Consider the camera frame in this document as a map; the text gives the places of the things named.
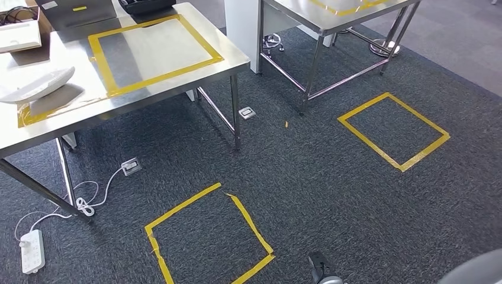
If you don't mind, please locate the white plastic part with lettering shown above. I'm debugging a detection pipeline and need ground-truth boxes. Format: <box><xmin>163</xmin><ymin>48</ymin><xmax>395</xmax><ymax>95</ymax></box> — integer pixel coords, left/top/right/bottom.
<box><xmin>0</xmin><ymin>66</ymin><xmax>76</xmax><ymax>105</ymax></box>

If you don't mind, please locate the stainless steel workbench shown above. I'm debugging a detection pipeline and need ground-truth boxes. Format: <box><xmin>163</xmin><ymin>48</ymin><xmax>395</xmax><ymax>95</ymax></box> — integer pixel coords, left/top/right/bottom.
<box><xmin>0</xmin><ymin>2</ymin><xmax>251</xmax><ymax>225</ymax></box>
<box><xmin>256</xmin><ymin>0</ymin><xmax>422</xmax><ymax>115</ymax></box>

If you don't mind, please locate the yellow floor tape square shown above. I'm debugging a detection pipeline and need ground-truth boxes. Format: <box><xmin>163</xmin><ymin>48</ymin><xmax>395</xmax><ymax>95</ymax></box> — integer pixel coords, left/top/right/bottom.
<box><xmin>337</xmin><ymin>92</ymin><xmax>451</xmax><ymax>172</ymax></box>
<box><xmin>144</xmin><ymin>182</ymin><xmax>276</xmax><ymax>284</ymax></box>

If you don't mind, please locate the chrome chair base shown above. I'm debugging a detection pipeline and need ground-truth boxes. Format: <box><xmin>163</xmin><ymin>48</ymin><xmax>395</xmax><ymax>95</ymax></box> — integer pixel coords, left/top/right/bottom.
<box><xmin>262</xmin><ymin>33</ymin><xmax>284</xmax><ymax>54</ymax></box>

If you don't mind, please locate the chrome stool base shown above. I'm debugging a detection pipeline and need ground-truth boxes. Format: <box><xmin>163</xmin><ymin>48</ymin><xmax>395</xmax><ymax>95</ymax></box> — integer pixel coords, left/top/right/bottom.
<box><xmin>369</xmin><ymin>38</ymin><xmax>401</xmax><ymax>59</ymax></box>

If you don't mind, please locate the black equipment case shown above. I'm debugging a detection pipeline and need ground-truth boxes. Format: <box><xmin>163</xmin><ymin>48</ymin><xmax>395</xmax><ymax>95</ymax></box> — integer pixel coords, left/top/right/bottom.
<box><xmin>117</xmin><ymin>0</ymin><xmax>177</xmax><ymax>17</ymax></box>

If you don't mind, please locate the grey laptop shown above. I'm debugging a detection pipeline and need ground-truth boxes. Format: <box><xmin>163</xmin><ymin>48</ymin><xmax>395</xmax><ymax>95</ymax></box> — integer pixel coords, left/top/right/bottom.
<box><xmin>35</xmin><ymin>0</ymin><xmax>118</xmax><ymax>31</ymax></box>

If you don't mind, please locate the brown cardboard box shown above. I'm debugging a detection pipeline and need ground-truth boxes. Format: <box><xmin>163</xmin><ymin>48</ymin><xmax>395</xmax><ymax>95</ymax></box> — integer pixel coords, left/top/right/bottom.
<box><xmin>0</xmin><ymin>5</ymin><xmax>53</xmax><ymax>54</ymax></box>

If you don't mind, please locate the white power strip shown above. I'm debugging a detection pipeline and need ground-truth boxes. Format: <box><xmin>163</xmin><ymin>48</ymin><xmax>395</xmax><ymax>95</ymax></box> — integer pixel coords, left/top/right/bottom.
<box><xmin>20</xmin><ymin>229</ymin><xmax>46</xmax><ymax>275</ymax></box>

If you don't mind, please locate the white foam board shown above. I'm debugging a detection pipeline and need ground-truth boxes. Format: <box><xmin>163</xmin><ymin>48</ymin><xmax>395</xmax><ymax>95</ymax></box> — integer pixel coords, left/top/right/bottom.
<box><xmin>0</xmin><ymin>20</ymin><xmax>43</xmax><ymax>54</ymax></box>

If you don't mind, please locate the yellow tape frame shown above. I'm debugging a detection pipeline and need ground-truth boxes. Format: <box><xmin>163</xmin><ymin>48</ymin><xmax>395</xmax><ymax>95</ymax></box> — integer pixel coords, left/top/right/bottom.
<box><xmin>310</xmin><ymin>0</ymin><xmax>390</xmax><ymax>17</ymax></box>
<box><xmin>17</xmin><ymin>15</ymin><xmax>224</xmax><ymax>128</ymax></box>

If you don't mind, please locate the white floor cable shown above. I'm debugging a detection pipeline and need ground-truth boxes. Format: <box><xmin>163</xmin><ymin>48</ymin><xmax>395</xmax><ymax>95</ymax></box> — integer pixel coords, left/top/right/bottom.
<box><xmin>14</xmin><ymin>166</ymin><xmax>127</xmax><ymax>244</ymax></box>

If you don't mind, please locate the black cable bundle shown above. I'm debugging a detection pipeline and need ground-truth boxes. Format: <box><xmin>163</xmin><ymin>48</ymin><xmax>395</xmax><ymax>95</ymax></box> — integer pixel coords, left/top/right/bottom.
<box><xmin>0</xmin><ymin>5</ymin><xmax>40</xmax><ymax>26</ymax></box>

